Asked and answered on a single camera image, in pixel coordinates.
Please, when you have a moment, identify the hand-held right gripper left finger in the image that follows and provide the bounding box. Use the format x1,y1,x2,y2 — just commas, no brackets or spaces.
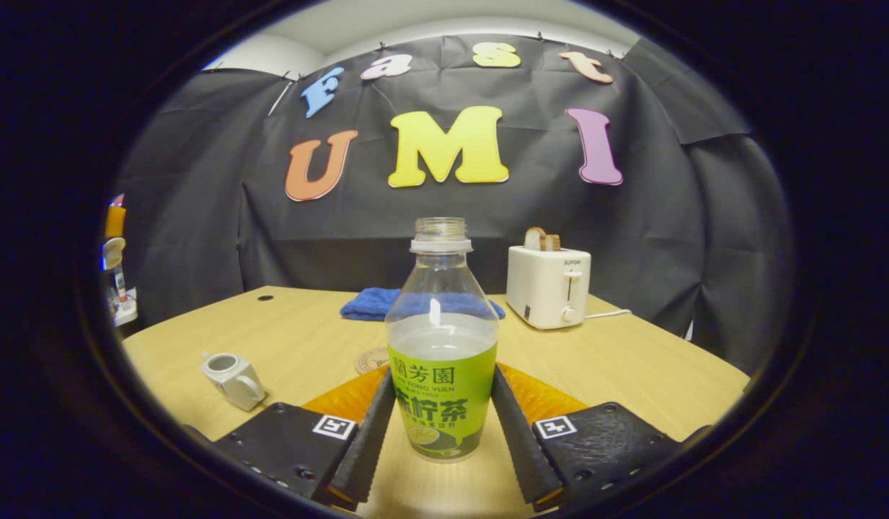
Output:
212,364,397,511

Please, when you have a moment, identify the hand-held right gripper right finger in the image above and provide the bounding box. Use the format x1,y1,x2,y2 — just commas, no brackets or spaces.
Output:
490,363,686,513

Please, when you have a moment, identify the round wooden coaster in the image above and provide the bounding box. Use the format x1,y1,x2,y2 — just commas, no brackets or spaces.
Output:
354,347,392,376

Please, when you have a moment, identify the green label water bottle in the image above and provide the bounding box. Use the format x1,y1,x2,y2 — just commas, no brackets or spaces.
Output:
385,217,500,463

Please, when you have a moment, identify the white floral teacup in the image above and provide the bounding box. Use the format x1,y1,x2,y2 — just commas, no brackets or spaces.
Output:
200,352,267,412

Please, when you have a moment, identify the blue towel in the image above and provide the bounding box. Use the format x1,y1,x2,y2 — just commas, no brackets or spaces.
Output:
340,287,507,322

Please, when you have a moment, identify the white toaster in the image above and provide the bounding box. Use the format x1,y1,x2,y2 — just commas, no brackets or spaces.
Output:
505,245,593,331

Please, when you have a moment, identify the toast slice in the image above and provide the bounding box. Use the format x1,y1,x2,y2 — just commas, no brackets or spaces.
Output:
524,227,562,252

